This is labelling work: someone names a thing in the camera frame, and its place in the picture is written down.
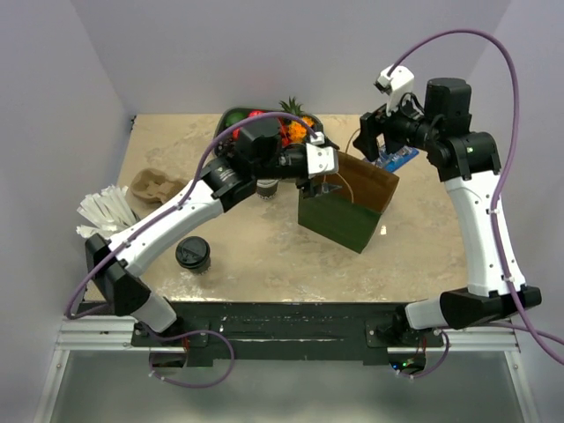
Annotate aluminium frame rail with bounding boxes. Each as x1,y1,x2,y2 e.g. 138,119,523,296
55,314,522,353

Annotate stack of pulp carriers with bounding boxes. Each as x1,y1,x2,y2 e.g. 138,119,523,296
129,167,188,205

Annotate black plastic cup lid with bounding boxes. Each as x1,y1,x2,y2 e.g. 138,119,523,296
175,236,211,261

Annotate brown and green paper bag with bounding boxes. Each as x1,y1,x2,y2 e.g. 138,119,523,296
298,152,399,253

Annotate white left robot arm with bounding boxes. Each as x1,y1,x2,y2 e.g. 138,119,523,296
85,112,338,345

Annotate stack of paper cups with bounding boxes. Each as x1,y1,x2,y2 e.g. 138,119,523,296
256,179,278,200

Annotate green lime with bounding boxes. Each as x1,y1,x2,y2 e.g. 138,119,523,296
225,111,246,127

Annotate orange pineapple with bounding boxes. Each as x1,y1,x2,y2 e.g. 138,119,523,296
278,97,315,144

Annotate red apple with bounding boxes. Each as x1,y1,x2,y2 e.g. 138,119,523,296
248,110,265,118

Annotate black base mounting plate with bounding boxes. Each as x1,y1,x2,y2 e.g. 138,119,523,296
131,301,446,367

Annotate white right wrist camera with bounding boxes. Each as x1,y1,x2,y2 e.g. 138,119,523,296
375,65,415,115

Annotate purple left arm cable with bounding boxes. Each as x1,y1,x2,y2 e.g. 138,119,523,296
63,111,325,389

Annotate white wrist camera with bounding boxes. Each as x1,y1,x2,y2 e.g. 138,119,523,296
375,65,415,115
305,131,339,179

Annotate black paper coffee cup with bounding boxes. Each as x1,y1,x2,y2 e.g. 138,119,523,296
177,257,212,275

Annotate dark grey fruit tray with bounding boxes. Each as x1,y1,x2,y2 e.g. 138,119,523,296
213,106,323,156

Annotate blue card packet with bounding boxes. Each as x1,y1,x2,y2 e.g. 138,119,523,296
375,146,419,173

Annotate white wrapped straws bundle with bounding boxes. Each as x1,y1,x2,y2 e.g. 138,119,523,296
76,185,138,240

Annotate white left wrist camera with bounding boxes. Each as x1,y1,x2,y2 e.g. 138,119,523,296
305,131,339,179

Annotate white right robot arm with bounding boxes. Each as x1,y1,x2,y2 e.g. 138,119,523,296
352,77,542,346

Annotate red lychee bunch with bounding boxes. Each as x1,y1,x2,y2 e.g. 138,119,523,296
281,130,292,147

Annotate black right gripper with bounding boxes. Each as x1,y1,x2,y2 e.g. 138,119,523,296
354,87,440,161

